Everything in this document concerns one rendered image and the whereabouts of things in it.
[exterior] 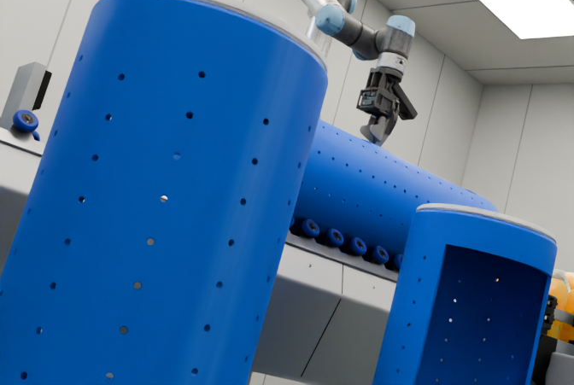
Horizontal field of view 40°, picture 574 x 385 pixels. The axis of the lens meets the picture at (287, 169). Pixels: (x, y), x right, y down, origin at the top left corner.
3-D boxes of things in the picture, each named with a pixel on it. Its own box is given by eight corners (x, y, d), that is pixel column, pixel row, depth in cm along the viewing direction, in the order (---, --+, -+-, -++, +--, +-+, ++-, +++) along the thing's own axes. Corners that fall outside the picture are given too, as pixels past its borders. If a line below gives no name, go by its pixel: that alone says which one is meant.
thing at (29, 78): (-9, 141, 151) (18, 67, 154) (11, 148, 154) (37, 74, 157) (8, 139, 143) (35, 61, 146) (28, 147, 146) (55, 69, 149)
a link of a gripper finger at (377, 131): (360, 146, 200) (369, 112, 202) (377, 154, 203) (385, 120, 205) (368, 145, 198) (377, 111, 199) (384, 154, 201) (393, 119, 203)
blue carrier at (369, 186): (158, 192, 183) (196, 78, 188) (413, 284, 232) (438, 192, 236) (221, 201, 160) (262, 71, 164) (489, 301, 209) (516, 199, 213)
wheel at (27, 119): (12, 110, 141) (17, 103, 140) (36, 119, 143) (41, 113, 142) (10, 128, 138) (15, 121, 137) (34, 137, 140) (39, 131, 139)
